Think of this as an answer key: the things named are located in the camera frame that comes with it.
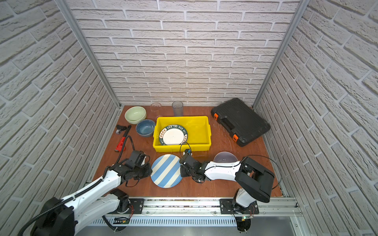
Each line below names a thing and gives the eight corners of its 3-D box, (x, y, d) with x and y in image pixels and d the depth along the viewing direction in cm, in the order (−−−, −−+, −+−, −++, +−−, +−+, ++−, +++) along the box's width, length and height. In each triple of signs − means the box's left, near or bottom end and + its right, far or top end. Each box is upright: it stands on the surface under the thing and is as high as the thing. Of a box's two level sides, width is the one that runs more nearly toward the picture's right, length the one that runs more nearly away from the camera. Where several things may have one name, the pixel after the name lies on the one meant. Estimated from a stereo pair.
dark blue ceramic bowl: (135, 139, 100) (132, 135, 96) (140, 124, 109) (138, 119, 104) (153, 140, 100) (151, 135, 96) (156, 124, 109) (155, 119, 104)
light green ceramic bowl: (125, 125, 108) (121, 120, 103) (130, 111, 116) (127, 106, 112) (145, 125, 108) (143, 120, 103) (149, 111, 117) (147, 106, 112)
